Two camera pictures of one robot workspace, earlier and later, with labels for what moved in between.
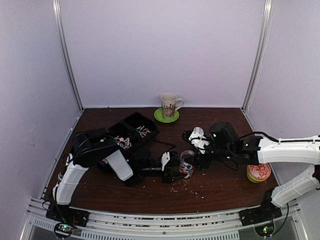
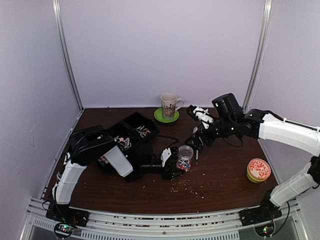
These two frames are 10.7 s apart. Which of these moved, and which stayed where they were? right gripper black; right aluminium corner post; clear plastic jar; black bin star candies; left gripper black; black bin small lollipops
Moved: clear plastic jar; right gripper black
Stayed: black bin star candies; right aluminium corner post; black bin small lollipops; left gripper black
